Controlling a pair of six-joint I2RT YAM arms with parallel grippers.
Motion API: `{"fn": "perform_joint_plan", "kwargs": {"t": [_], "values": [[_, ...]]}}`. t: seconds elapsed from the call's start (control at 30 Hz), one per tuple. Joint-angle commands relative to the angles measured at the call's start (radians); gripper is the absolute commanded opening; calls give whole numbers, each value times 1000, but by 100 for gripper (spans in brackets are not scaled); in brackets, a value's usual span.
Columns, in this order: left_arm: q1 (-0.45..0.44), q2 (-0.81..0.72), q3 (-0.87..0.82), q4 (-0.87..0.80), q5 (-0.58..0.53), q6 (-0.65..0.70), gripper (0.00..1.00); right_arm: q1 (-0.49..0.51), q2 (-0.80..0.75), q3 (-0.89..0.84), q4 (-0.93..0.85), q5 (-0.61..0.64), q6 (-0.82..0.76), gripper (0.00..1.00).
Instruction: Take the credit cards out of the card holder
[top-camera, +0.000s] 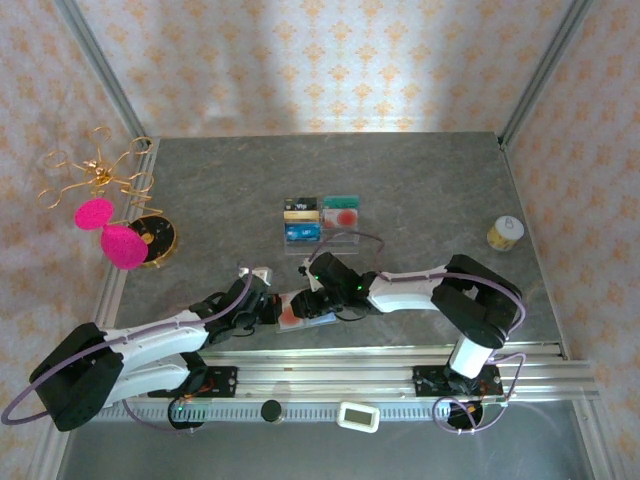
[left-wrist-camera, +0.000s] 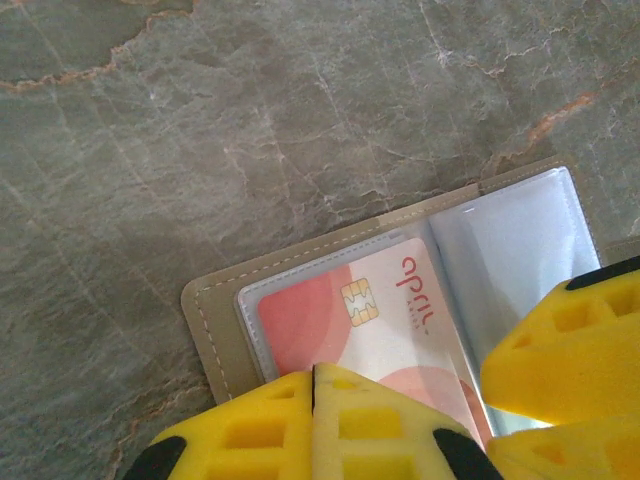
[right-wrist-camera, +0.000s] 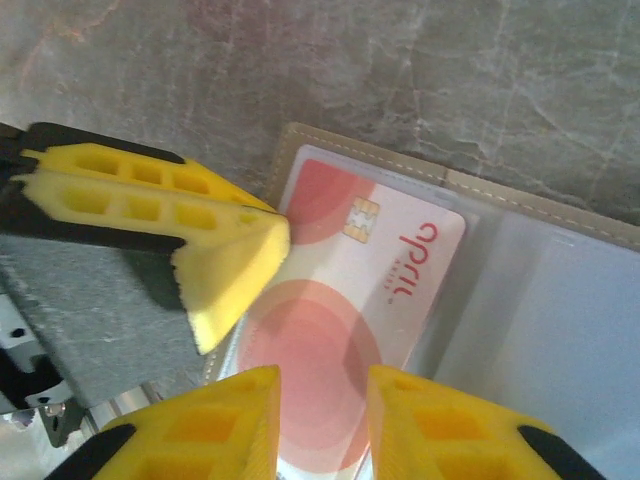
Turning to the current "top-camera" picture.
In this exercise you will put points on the white card red circles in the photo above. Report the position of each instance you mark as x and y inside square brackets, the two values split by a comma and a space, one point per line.
[341, 218]
[289, 317]

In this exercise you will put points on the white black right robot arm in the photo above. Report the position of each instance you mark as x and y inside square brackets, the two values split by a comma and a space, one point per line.
[405, 292]

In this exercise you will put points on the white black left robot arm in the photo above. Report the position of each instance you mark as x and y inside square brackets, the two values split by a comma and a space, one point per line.
[160, 337]

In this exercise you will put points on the clear acrylic card holder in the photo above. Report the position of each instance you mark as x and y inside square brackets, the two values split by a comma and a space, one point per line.
[345, 244]

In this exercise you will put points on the blue VIP card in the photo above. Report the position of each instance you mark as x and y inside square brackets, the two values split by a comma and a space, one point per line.
[301, 232]

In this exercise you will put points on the gold card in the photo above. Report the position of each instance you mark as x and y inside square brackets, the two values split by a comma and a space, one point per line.
[301, 216]

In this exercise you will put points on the green card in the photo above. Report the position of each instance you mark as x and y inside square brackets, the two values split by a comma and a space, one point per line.
[341, 202]

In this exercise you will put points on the black VIP card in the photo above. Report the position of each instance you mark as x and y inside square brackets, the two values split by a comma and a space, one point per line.
[300, 204]

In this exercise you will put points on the black round knob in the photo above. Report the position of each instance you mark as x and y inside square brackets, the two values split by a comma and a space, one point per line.
[271, 411]

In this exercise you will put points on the white digital timer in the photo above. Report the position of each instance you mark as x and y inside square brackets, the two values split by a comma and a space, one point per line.
[358, 416]

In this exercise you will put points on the pink fuzzy balls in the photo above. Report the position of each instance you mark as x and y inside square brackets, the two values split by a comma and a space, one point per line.
[124, 247]

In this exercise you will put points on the yellow white candle tin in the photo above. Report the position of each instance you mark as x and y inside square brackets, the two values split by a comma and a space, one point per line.
[505, 232]

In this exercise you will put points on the small pink felt disc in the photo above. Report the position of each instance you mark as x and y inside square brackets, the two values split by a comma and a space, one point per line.
[94, 214]

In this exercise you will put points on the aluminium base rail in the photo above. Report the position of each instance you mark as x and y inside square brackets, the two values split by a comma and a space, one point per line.
[325, 372]

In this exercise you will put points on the aluminium side rail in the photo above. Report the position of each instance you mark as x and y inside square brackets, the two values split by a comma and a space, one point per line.
[116, 280]
[595, 445]

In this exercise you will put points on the aluminium frame post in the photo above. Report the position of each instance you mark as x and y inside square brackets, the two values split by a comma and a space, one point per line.
[545, 65]
[101, 65]

